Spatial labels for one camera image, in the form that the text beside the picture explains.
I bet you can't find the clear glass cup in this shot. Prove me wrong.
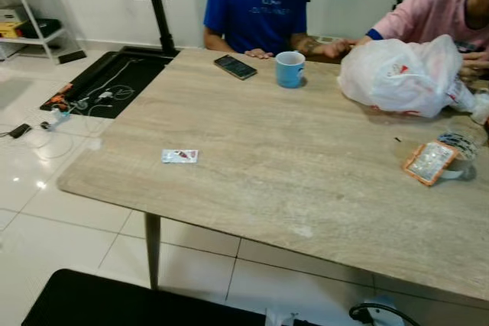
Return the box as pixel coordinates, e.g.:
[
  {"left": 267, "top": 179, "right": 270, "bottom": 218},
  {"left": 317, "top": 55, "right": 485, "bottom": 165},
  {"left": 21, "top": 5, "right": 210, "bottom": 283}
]
[{"left": 437, "top": 131, "right": 479, "bottom": 182}]

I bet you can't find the orange framed flat packet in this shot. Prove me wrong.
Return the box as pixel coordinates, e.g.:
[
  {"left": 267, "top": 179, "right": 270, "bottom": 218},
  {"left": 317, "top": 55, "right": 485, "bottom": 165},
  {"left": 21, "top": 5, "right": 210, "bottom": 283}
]
[{"left": 403, "top": 141, "right": 459, "bottom": 187}]

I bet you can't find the white plastic bag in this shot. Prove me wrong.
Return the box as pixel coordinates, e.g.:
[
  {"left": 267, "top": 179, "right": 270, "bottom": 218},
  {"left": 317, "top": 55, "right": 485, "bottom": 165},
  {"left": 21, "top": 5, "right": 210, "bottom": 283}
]
[{"left": 338, "top": 34, "right": 464, "bottom": 119}]

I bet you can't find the person in pink shirt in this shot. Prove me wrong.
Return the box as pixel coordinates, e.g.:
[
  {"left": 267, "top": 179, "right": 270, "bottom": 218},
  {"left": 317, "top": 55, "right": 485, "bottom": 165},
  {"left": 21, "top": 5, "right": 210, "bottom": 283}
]
[{"left": 355, "top": 0, "right": 489, "bottom": 86}]

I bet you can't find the light blue mug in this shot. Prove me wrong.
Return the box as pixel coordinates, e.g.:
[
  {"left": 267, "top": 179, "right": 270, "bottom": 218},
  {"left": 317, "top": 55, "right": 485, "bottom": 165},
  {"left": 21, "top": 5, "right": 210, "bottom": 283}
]
[{"left": 275, "top": 51, "right": 306, "bottom": 89}]

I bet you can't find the light wooden table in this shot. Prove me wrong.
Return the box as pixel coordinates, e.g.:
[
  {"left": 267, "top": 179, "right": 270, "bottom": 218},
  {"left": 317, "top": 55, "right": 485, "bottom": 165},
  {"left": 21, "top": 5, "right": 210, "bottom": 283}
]
[{"left": 57, "top": 45, "right": 489, "bottom": 302}]

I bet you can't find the black smartphone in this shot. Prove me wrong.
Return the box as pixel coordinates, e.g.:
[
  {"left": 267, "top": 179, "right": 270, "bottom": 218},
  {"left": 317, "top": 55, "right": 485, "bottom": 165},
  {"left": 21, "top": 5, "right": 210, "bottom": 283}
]
[{"left": 213, "top": 54, "right": 258, "bottom": 81}]

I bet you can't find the small white packet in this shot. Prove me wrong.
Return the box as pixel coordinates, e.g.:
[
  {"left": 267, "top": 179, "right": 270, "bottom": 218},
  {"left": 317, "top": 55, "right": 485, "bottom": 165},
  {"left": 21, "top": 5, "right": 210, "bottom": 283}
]
[{"left": 161, "top": 149, "right": 199, "bottom": 164}]

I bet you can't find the black metal stand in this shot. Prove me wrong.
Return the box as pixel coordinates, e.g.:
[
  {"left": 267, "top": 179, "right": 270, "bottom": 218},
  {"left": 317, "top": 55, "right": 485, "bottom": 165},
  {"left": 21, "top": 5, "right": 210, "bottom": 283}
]
[{"left": 134, "top": 0, "right": 179, "bottom": 56}]

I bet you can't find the dark carpet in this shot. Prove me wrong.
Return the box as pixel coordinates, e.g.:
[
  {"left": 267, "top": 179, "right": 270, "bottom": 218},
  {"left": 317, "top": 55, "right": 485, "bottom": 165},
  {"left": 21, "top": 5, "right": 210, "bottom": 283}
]
[{"left": 21, "top": 268, "right": 270, "bottom": 326}]

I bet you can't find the orange black tool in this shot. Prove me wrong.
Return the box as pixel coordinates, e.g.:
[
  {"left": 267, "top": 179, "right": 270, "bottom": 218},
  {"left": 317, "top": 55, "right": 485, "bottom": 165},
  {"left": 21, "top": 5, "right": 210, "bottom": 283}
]
[{"left": 42, "top": 83, "right": 75, "bottom": 113}]

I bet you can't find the white shelf rack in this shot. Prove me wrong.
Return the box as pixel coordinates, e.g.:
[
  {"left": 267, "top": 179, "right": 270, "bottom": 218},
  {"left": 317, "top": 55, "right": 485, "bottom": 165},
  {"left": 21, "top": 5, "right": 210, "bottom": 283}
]
[{"left": 0, "top": 0, "right": 87, "bottom": 65}]

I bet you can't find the black bag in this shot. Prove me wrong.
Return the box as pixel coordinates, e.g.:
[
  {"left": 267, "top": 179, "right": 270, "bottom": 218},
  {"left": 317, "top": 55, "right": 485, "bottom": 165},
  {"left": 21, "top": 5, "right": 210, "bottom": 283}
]
[{"left": 17, "top": 18, "right": 63, "bottom": 39}]

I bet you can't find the black power adapter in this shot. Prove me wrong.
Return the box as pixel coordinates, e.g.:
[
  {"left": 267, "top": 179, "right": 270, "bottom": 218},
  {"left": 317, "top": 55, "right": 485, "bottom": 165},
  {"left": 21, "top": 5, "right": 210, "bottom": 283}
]
[{"left": 6, "top": 123, "right": 33, "bottom": 140}]

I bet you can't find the yellow box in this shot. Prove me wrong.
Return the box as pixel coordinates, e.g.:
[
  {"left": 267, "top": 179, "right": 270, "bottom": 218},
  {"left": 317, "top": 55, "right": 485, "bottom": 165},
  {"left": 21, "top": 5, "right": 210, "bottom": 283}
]
[{"left": 0, "top": 22, "right": 22, "bottom": 39}]

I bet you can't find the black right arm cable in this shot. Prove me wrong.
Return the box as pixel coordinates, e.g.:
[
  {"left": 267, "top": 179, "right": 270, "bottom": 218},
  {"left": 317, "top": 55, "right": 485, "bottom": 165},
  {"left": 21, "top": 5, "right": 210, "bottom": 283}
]
[{"left": 349, "top": 303, "right": 421, "bottom": 326}]

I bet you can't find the white charger cable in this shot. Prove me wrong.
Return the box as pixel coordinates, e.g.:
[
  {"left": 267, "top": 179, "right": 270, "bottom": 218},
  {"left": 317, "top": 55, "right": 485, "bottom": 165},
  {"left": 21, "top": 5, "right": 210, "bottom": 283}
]
[{"left": 70, "top": 59, "right": 137, "bottom": 118}]

